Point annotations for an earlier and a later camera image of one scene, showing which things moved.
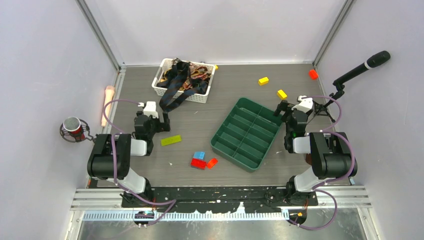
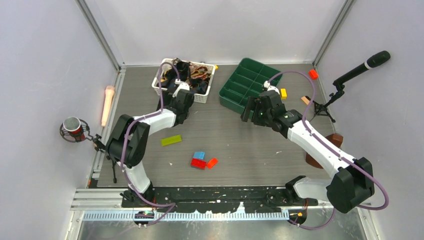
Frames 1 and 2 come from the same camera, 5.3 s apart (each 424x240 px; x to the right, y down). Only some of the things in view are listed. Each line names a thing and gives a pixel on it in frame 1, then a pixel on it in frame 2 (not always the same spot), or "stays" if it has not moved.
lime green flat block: (170, 140) stays
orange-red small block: (212, 163) stays
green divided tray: (246, 135) → (247, 80)
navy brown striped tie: (180, 86) → (158, 103)
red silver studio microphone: (75, 130) stays
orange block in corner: (313, 75) stays
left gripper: (164, 125) → (171, 99)
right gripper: (283, 106) → (252, 105)
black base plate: (223, 199) stays
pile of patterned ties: (185, 76) stays
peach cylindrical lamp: (109, 94) stays
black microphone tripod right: (322, 108) stays
